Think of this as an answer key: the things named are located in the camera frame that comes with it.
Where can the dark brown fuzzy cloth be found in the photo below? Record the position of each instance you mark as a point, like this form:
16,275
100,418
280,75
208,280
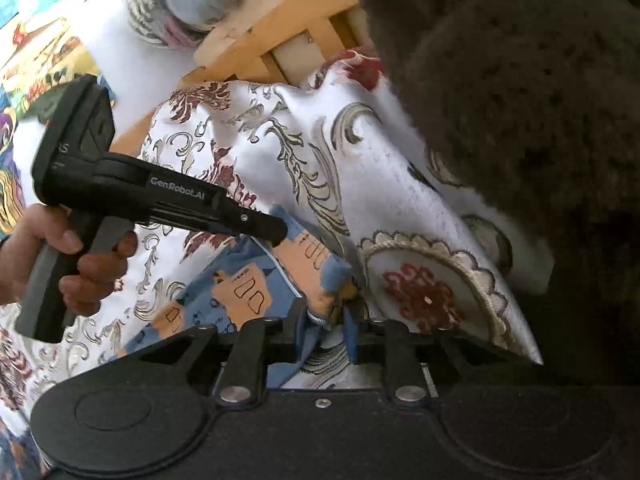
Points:
525,90

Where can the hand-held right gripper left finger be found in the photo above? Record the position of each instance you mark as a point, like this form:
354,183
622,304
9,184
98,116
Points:
285,346

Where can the blue pants with orange cars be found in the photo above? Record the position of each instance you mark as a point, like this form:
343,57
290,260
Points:
240,300

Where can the person's left hand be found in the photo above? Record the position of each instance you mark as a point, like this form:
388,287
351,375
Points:
95,272

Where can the wooden bed frame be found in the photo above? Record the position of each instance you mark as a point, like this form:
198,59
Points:
260,20

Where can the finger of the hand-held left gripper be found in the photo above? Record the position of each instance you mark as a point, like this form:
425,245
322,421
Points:
250,224

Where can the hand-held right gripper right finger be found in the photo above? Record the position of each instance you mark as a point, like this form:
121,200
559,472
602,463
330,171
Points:
352,342

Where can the landscape wall poster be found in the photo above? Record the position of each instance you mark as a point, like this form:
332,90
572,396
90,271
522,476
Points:
45,75

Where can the white floral blanket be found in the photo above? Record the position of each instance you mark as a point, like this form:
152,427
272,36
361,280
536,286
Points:
400,170

